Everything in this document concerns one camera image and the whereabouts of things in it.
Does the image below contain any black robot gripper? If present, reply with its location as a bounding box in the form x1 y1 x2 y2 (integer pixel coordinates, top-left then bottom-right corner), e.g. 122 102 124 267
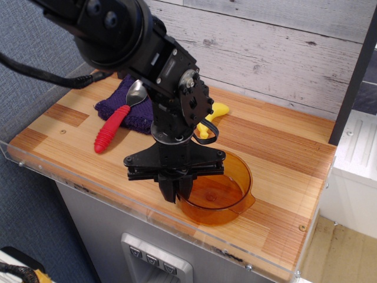
124 129 226 203

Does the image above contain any orange transparent plastic pot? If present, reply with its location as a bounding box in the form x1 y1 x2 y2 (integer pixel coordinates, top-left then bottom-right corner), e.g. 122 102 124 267
177 151 256 226

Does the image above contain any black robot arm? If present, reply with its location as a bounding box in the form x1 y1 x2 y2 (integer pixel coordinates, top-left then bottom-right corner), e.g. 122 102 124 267
37 1 226 202

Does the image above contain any yellow toy banana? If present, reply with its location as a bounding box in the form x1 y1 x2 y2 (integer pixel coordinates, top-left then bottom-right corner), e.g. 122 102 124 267
197 102 230 140

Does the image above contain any purple folded towel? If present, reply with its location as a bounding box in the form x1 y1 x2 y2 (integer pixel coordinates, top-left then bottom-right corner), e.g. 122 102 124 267
94 73 156 136

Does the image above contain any silver dispenser button panel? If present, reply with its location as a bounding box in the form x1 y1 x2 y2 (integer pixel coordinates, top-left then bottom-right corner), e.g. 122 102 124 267
121 232 194 282

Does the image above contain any grey toy fridge cabinet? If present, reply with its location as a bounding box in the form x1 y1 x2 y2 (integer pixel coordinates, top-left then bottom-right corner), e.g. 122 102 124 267
57 183 269 282

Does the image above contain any clear acrylic table guard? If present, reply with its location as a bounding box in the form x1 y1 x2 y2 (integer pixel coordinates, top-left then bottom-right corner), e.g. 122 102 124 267
0 41 336 283

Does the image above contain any white ribbed appliance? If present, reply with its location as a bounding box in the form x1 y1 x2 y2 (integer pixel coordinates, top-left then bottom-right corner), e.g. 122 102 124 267
319 110 376 238

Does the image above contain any yellow black object corner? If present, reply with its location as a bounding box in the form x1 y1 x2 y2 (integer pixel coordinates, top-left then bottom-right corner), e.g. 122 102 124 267
1 262 52 283

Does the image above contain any red handled metal spoon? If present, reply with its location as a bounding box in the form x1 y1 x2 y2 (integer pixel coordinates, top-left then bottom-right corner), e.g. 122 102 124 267
94 78 147 153

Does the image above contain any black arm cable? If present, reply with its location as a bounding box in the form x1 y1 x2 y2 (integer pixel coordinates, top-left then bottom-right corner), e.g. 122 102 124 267
0 52 114 90

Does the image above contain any black vertical post right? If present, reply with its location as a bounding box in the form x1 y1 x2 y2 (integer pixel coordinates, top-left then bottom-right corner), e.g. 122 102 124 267
328 8 376 146

